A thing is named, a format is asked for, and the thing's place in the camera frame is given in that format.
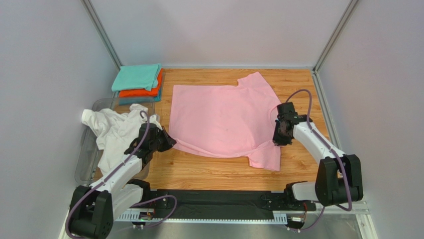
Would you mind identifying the pink t-shirt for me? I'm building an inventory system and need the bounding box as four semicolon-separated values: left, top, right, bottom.
169;72;281;171

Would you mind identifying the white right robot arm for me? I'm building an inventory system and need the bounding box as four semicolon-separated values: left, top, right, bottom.
273;102;363;211

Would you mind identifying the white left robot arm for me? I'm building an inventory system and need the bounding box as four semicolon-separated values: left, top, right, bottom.
65;122;176;239

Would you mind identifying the white t-shirt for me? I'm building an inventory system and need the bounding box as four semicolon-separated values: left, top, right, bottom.
81;104;149;175

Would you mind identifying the folded teal t-shirt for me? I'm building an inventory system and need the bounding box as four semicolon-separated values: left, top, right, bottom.
119;92;162;105

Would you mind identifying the folded orange t-shirt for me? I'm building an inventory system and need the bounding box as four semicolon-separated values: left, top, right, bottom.
118;69;164;98

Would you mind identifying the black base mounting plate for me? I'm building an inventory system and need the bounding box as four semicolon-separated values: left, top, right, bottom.
142;189;317;220

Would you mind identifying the folded mint green t-shirt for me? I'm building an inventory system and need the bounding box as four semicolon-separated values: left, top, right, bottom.
111;63;162;92

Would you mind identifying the clear plastic bin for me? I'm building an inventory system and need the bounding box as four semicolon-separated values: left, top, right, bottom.
75;98;155;185

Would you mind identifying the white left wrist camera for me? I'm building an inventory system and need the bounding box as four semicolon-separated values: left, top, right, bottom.
149;114;163;130

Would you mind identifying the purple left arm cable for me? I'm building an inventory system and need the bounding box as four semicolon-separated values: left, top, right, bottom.
65;111;178;239

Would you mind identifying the right aluminium corner post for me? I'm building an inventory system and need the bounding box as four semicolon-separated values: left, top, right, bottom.
311;0;361;148

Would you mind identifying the aluminium corner post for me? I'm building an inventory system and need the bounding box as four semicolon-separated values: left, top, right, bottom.
81;0;122;71
311;0;361;148

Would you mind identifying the left aluminium corner post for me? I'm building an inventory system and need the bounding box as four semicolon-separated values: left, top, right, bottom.
81;0;122;71

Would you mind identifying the aluminium front frame rail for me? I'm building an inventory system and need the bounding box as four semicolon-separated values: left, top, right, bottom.
58;187;379;239

